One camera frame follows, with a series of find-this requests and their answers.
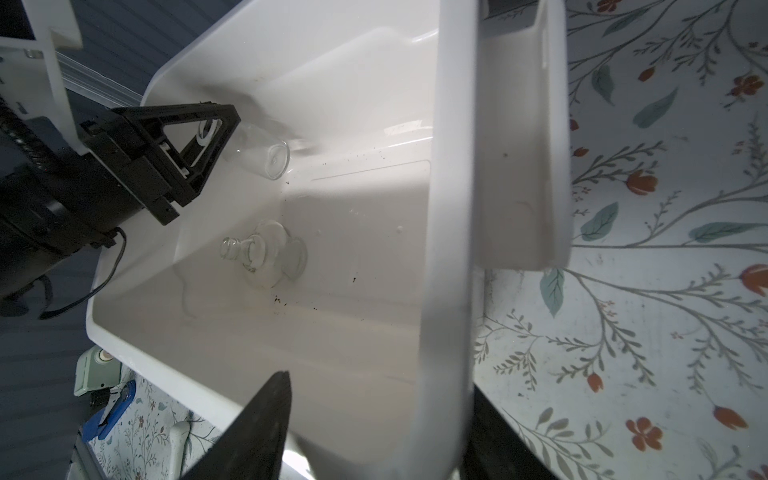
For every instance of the white plastic storage box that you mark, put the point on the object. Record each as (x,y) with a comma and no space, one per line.
(424,153)

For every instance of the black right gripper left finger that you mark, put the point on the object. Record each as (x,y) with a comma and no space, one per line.
(253,445)

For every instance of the clear glass flask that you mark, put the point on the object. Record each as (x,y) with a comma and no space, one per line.
(270,254)

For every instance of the small green grey device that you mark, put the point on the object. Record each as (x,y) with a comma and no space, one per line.
(97,370)

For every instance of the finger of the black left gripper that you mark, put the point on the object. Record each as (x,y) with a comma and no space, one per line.
(163,155)

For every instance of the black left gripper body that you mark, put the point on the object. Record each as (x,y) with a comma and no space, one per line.
(53,205)

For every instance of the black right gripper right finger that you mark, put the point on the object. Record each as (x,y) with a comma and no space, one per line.
(494,451)

